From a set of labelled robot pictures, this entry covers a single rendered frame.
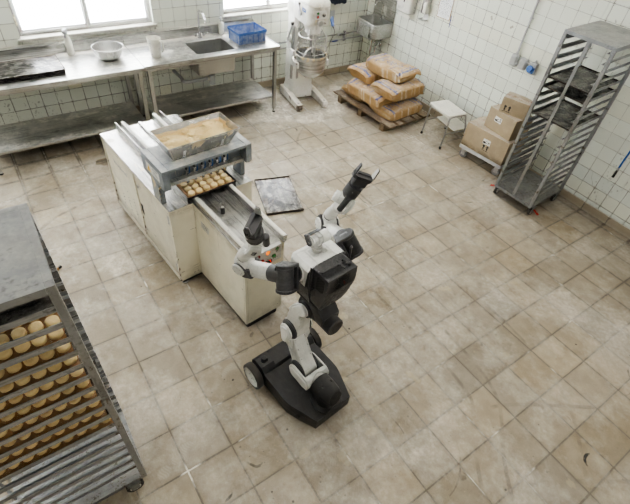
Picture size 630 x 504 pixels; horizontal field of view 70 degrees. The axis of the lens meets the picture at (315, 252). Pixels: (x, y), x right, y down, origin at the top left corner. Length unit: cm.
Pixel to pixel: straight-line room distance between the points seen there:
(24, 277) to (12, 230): 26
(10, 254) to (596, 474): 358
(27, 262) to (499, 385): 319
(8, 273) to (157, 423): 185
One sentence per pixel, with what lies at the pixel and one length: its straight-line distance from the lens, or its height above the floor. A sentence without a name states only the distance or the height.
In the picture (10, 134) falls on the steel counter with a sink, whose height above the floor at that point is 23.
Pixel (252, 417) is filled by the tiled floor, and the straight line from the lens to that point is 328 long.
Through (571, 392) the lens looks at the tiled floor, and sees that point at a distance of 408.
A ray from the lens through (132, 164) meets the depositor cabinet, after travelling 394.
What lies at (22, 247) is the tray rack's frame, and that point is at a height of 182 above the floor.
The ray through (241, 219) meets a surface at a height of 84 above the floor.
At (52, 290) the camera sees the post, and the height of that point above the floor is 180.
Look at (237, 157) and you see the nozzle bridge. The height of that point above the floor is 105.
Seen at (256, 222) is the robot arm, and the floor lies 167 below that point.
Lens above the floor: 297
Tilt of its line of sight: 44 degrees down
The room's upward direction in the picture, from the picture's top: 7 degrees clockwise
